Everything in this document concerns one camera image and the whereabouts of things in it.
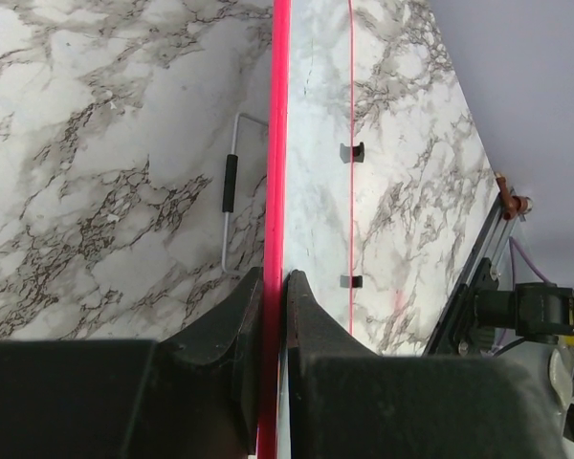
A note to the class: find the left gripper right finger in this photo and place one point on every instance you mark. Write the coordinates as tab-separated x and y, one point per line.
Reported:
347	402

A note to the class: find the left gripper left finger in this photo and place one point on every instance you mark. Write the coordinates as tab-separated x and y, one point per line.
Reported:
193	395

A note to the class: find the pink framed whiteboard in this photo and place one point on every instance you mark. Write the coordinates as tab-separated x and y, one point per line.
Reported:
309	185

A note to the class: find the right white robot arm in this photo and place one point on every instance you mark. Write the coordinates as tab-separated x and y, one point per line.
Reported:
532	324

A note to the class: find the metal wire whiteboard stand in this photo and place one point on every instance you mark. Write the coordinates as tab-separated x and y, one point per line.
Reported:
229	188

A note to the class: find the brown cable connector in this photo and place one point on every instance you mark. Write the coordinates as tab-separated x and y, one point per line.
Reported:
513	205

